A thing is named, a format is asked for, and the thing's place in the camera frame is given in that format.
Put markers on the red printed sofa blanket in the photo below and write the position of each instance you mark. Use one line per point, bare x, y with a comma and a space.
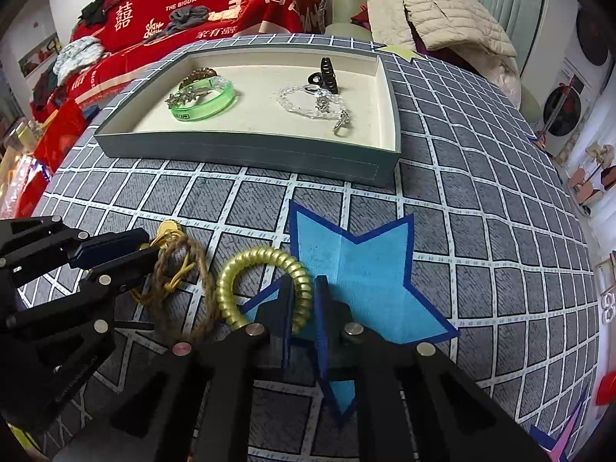
144, 14

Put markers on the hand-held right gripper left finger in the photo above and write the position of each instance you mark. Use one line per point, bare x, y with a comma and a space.
288, 317

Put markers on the cream quilted jacket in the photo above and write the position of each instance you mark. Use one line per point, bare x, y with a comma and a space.
447, 19

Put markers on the grey tray with cream lining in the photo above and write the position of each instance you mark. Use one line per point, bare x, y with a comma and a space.
240, 159

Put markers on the white washing machine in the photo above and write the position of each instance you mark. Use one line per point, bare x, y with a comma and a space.
565, 106

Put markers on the blue star sticker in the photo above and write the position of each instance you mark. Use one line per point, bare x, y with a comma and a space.
365, 274

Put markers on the pink star sticker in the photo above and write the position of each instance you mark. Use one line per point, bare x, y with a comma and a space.
568, 438

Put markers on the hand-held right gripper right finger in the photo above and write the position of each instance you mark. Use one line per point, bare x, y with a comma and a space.
321, 327

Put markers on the grey crumpled garment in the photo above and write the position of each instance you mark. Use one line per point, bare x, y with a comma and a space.
190, 19

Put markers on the red gift bag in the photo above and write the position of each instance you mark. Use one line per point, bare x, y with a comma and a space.
62, 139

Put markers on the dark clothes pile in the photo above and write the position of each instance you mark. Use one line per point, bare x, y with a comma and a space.
98, 5

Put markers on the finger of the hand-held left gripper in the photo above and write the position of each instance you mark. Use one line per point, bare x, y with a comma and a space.
57, 346
110, 248

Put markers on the green plastic bangle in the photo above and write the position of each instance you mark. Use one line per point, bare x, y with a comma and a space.
226, 101

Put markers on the yellow-green star sticker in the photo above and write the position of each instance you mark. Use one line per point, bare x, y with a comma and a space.
399, 51

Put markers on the white patterned cloth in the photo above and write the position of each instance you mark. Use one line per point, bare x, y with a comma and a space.
79, 55

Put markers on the teal pleated curtain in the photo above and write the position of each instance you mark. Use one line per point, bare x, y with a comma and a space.
505, 0

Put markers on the red landscape wall picture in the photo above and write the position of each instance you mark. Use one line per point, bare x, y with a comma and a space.
38, 55

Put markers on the slipper rack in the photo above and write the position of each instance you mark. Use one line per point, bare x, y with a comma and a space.
592, 178

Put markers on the black hair claw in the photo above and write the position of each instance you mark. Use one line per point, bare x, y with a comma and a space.
327, 74

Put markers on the white quilted blanket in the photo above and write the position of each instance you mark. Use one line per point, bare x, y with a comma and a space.
491, 77

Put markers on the white dryer with round door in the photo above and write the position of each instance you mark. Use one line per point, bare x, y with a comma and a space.
592, 38

